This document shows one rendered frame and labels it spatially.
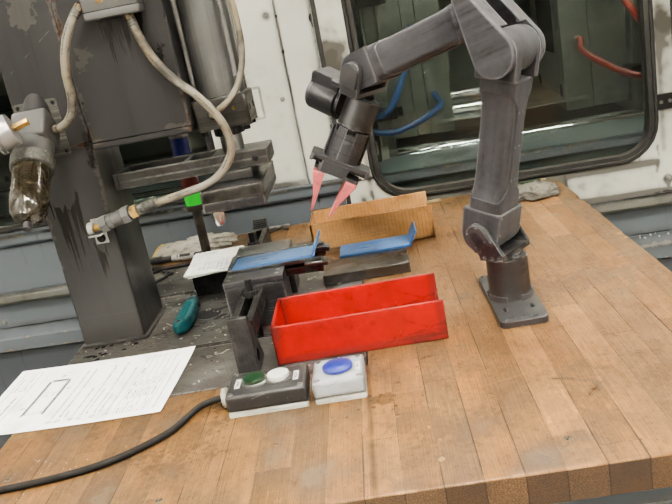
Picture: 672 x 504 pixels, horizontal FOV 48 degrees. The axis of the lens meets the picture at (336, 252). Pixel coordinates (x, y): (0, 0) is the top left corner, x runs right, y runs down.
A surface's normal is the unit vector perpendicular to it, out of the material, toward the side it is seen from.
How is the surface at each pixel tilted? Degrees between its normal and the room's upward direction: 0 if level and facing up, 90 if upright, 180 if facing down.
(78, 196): 90
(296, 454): 0
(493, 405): 0
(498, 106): 100
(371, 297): 90
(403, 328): 90
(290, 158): 90
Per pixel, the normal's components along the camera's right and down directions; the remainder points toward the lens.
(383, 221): -0.01, 0.30
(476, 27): -0.65, 0.34
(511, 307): -0.18, -0.94
